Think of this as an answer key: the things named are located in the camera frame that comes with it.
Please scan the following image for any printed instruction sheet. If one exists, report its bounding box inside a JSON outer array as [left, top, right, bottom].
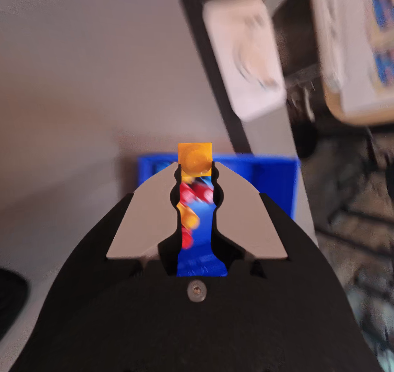
[[311, 0, 394, 112]]

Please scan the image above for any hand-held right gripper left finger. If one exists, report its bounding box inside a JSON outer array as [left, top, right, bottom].
[[106, 162, 182, 260]]

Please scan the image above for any orange mega block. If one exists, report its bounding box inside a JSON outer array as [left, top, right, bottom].
[[178, 142, 213, 176]]

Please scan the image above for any blue plastic bin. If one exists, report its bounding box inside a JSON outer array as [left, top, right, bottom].
[[137, 153, 300, 277]]

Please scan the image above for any pile of mega blocks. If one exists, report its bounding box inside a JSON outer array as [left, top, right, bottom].
[[177, 175, 216, 250]]

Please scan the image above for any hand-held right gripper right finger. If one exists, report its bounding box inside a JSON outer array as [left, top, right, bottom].
[[211, 161, 289, 260]]

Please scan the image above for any black mesh armrest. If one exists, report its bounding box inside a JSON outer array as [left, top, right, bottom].
[[0, 267, 30, 342]]

